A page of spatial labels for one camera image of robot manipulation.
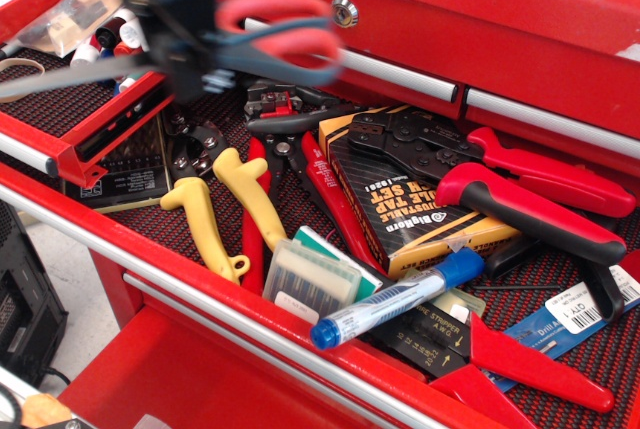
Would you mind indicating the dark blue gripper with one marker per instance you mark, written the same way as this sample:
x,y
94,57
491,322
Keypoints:
x,y
174,31

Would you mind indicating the red and grey scissors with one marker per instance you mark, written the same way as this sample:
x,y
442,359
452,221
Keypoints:
x,y
285,40

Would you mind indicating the small open upper drawer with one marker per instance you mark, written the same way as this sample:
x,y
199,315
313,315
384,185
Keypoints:
x,y
65,133

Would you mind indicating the white cap Expo marker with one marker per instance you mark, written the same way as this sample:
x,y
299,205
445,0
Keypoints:
x,y
132,35

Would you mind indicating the red brown marker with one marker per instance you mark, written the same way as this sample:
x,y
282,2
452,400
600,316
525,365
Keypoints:
x,y
122,49

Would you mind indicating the blue cap marker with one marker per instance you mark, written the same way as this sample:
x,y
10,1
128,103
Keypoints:
x,y
106,54

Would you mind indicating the black cap Expo marker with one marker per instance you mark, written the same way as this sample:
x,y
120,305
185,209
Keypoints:
x,y
108,34

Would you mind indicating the white cap marker left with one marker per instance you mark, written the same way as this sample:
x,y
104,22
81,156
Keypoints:
x,y
86,53

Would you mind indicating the clear plastic bag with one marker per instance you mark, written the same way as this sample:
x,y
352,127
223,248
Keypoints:
x,y
62,28

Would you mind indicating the black drill bit index box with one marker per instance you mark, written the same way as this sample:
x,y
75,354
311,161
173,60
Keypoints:
x,y
137,174

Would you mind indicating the silver keyhole lock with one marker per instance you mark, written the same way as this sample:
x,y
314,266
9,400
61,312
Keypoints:
x,y
345,13

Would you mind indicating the tan rubber band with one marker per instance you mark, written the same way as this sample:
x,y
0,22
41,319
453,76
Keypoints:
x,y
20,62

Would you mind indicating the clear drill bit case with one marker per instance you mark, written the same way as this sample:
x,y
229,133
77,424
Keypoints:
x,y
308,284

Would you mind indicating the black yellow tap set box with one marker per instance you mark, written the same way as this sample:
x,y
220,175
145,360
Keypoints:
x,y
403,226

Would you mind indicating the green white flat package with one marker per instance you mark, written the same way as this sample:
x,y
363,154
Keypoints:
x,y
369,284

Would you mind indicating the black device on floor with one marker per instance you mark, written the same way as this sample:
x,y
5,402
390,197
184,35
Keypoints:
x,y
33,320

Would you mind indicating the red tool chest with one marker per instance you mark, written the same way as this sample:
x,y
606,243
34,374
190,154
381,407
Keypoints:
x,y
557,76

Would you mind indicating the blue capped white tube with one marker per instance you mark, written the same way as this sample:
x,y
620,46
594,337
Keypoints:
x,y
356,319

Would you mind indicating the red black crimping tool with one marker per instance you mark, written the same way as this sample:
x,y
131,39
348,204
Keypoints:
x,y
541,197

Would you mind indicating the yellow handled tin snips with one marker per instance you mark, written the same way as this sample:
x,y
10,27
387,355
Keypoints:
x,y
210,178

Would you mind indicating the black automatic wire stripper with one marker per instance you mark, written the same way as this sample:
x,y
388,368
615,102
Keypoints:
x,y
279,108

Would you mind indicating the red handled AWG wire stripper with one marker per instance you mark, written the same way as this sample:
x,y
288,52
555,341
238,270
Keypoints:
x,y
461,358

